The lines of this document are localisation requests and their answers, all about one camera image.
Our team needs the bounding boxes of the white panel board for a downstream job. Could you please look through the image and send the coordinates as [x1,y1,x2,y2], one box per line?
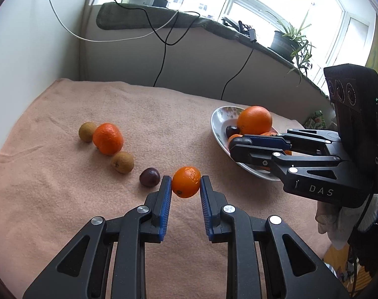
[0,0,98,175]

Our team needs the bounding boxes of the white window frame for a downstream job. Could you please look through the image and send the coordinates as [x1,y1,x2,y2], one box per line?
[89,0,378,94]

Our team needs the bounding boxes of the grey windowsill cloth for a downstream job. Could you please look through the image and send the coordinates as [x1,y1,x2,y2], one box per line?
[96,1,328,97]

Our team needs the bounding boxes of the grey flat device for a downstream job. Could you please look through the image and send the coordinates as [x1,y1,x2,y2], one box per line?
[221,16,248,33]

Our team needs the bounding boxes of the green printed box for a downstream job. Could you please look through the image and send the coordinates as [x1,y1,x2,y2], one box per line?
[304,110,326,130]

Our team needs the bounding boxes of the white cloth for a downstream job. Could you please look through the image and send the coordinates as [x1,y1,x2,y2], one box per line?
[315,193,378,251]

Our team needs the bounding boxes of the large smooth orange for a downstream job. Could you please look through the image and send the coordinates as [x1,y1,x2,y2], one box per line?
[237,106,273,135]

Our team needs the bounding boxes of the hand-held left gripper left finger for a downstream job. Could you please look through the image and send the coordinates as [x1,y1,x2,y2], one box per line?
[22,175,173,299]

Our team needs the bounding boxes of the pink towel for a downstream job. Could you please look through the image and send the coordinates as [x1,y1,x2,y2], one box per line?
[0,78,335,299]

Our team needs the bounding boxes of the long white cable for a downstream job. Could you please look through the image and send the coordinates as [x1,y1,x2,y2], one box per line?
[46,0,180,42]

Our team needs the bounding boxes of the black straight cable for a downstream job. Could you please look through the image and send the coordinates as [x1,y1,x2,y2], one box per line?
[221,39,256,101]

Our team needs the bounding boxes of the white floral plate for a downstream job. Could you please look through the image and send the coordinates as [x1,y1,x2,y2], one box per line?
[211,106,289,182]

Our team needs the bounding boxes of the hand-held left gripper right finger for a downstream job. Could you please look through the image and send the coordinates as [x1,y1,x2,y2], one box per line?
[200,175,351,299]

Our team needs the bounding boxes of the potted spider plant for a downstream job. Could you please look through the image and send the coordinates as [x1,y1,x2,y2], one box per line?
[260,9,317,88]

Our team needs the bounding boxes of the brown kiwi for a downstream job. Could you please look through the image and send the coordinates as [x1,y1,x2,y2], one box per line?
[111,151,135,174]
[79,122,98,143]

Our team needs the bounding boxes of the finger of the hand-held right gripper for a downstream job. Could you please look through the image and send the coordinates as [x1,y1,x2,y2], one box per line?
[229,137,355,183]
[243,129,344,157]

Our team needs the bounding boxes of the black looped cable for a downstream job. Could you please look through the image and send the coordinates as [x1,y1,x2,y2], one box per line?
[108,0,202,88]

